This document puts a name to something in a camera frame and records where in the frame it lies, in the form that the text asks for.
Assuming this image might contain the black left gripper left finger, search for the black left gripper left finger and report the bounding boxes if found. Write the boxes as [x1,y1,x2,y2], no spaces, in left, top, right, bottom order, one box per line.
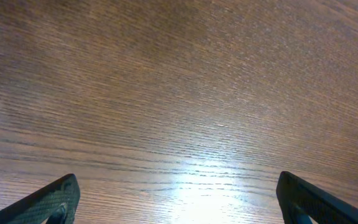
[0,174,80,224]

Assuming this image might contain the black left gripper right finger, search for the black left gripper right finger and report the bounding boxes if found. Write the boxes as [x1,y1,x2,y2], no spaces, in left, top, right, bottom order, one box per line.
[276,171,358,224]

